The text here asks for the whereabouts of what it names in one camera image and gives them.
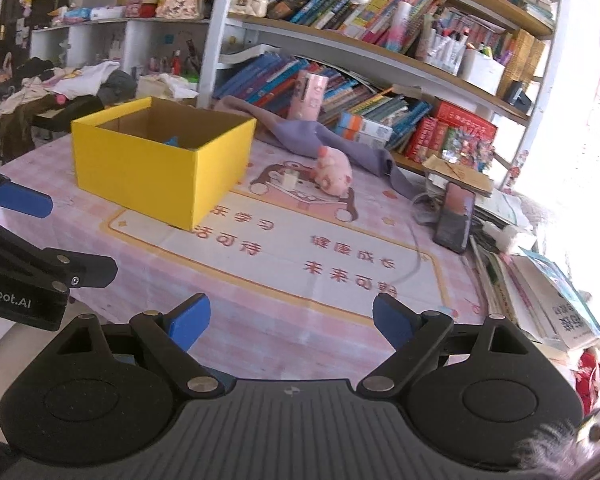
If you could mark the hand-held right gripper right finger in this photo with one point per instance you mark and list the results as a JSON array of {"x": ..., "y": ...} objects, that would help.
[{"x": 392, "y": 320}]

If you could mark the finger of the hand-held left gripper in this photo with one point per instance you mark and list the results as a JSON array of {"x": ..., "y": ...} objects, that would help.
[
  {"x": 80, "y": 270},
  {"x": 22, "y": 201}
]

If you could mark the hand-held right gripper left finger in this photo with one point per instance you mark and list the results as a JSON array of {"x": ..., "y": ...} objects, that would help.
[{"x": 190, "y": 321}]

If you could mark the yellow cardboard box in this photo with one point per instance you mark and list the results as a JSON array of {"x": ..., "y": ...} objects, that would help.
[{"x": 140, "y": 175}]

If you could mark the blue wrapper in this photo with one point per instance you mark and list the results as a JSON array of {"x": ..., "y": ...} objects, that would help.
[{"x": 172, "y": 141}]

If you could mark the pink printed tablecloth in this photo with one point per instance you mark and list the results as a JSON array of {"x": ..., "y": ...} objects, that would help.
[{"x": 305, "y": 280}]

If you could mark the black smartphone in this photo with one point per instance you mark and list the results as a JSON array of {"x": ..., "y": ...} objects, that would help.
[{"x": 455, "y": 217}]

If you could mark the stack of flat books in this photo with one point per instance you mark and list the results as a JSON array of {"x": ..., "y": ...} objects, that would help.
[{"x": 520, "y": 285}]

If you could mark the white printed shirt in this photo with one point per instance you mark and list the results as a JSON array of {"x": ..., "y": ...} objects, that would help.
[{"x": 82, "y": 80}]

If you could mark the dark grey garment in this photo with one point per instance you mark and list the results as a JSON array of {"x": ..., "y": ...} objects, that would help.
[{"x": 117, "y": 87}]

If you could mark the brown envelope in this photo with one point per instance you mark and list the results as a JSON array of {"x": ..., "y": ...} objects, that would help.
[{"x": 460, "y": 175}]

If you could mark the pink pig plush toy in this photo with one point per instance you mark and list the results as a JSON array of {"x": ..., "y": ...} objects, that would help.
[{"x": 334, "y": 170}]

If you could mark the small white charger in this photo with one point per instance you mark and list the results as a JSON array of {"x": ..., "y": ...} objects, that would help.
[{"x": 290, "y": 181}]

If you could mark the cream floral cloth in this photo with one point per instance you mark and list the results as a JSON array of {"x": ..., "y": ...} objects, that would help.
[{"x": 162, "y": 85}]

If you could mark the orange white small box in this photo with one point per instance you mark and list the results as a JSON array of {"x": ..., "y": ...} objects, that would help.
[{"x": 365, "y": 129}]

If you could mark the blue tissue packet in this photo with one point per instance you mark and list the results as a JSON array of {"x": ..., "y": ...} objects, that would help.
[{"x": 76, "y": 15}]

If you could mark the red boxed book set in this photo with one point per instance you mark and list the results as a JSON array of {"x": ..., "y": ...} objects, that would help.
[{"x": 455, "y": 135}]

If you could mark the pink purple cloth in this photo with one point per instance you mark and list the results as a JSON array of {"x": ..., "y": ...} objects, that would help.
[{"x": 300, "y": 137}]

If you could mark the grey fuzzy fabric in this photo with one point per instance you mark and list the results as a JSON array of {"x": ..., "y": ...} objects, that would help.
[{"x": 560, "y": 445}]

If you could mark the pink patterned carton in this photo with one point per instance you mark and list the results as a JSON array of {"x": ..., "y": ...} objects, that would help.
[{"x": 307, "y": 96}]

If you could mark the white bookshelf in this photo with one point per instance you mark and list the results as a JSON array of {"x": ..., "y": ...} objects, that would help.
[{"x": 212, "y": 35}]

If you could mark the row of blue books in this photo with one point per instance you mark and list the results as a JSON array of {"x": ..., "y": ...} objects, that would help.
[{"x": 265, "y": 77}]

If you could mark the white storage box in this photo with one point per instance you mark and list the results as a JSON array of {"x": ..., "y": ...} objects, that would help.
[{"x": 482, "y": 72}]

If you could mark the row of colourful books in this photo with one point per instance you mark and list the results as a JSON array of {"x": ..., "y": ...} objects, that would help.
[{"x": 350, "y": 5}]

